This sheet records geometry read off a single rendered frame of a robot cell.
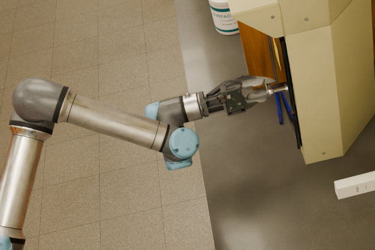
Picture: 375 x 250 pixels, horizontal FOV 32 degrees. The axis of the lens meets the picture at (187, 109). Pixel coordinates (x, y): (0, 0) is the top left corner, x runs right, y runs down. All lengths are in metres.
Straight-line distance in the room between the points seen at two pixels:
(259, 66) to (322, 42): 0.52
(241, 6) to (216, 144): 0.61
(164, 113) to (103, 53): 2.43
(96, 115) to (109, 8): 2.98
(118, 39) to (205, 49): 1.90
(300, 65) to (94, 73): 2.51
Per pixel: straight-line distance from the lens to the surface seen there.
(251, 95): 1.83
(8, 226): 1.77
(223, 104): 1.77
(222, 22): 2.41
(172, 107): 1.79
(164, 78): 3.84
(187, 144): 1.64
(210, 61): 2.35
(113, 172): 3.42
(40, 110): 1.66
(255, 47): 2.09
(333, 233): 1.79
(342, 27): 1.69
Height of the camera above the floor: 2.40
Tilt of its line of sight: 42 degrees down
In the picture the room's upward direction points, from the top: 17 degrees counter-clockwise
